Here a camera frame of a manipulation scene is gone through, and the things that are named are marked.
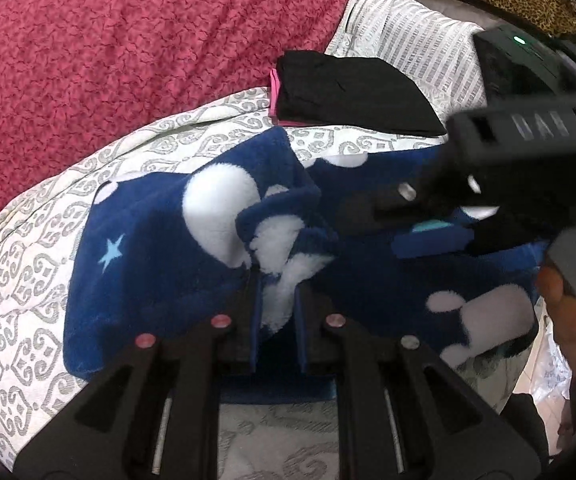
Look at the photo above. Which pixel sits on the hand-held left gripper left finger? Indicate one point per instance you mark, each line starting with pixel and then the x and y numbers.
pixel 254 325

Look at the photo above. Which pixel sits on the pink folded garment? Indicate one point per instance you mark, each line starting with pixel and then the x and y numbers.
pixel 274 100

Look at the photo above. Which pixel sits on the red patterned blanket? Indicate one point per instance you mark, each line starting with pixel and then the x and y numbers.
pixel 118 70

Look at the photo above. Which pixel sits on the blue fleece patterned blanket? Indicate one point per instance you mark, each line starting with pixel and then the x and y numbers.
pixel 158 280

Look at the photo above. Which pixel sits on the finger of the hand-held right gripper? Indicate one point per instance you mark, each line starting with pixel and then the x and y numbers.
pixel 407 201
pixel 432 244

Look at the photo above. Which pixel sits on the white plastic bag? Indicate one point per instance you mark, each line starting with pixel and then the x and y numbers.
pixel 550 382

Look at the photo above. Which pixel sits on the white grey patterned bedsheet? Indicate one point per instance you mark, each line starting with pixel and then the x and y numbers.
pixel 28 310

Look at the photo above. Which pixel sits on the black folded garment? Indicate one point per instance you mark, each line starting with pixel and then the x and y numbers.
pixel 357 95

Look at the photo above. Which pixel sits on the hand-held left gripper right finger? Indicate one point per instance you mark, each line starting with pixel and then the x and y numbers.
pixel 302 340

